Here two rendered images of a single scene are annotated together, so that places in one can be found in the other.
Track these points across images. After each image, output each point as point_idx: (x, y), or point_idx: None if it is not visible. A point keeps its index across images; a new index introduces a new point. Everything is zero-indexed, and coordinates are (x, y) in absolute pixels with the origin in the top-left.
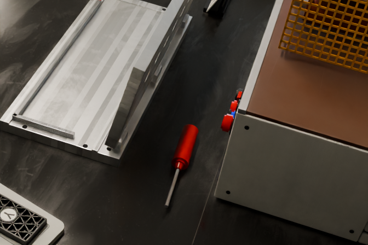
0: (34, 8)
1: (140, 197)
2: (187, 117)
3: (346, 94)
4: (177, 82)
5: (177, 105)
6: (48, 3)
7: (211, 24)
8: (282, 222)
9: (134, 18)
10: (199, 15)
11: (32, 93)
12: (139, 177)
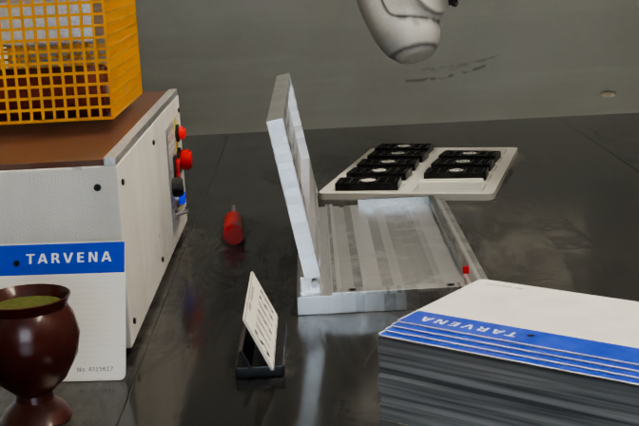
0: (564, 276)
1: (263, 216)
2: (244, 252)
3: None
4: (277, 268)
5: (263, 256)
6: (554, 283)
7: None
8: None
9: (391, 276)
10: (290, 328)
11: (434, 204)
12: (273, 222)
